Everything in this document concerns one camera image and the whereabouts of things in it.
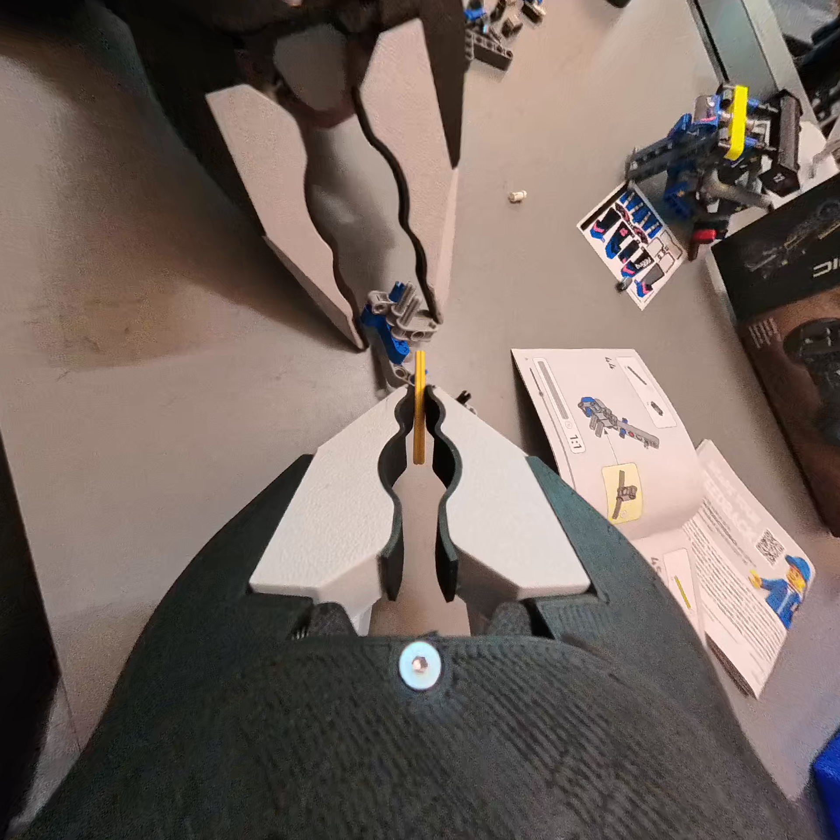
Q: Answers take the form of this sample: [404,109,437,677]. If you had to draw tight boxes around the lego instruction booklet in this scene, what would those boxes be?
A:
[511,348,816,700]

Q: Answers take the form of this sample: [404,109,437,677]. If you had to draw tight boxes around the blue box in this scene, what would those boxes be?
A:
[810,734,840,840]

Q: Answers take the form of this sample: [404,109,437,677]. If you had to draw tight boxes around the yellow lego axle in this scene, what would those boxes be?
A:
[413,350,428,466]

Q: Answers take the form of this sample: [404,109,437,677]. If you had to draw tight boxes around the black lego set box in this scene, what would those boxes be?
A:
[710,172,840,538]

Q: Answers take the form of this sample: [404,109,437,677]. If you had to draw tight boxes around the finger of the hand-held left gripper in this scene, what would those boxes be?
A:
[353,16,460,326]
[205,83,370,353]

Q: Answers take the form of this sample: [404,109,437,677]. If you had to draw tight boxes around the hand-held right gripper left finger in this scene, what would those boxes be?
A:
[249,386,417,636]

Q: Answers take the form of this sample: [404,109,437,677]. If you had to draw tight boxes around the black lego beam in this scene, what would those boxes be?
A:
[466,31,515,72]

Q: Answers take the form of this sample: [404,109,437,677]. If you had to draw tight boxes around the loose lego pieces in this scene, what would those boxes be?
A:
[462,0,547,35]

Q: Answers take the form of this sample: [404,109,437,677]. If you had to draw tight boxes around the person's left forearm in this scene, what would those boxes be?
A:
[85,0,283,93]

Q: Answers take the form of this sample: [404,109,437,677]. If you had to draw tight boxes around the lego sticker sheet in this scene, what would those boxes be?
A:
[576,182,688,311]

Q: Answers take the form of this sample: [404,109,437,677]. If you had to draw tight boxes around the grey and blue lego assembly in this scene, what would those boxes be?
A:
[359,281,442,395]

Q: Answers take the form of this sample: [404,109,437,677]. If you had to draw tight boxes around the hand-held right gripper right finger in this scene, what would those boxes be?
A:
[428,386,592,636]

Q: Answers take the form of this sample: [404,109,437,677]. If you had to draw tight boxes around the partly built blue lego model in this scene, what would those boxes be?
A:
[623,83,805,261]

